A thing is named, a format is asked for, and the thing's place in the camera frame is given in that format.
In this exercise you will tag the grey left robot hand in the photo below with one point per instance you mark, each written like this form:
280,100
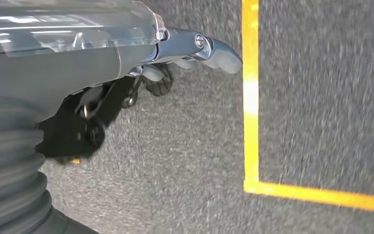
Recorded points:
61,71

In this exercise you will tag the yellow floor tape rectangle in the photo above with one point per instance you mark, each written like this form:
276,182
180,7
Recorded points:
251,129

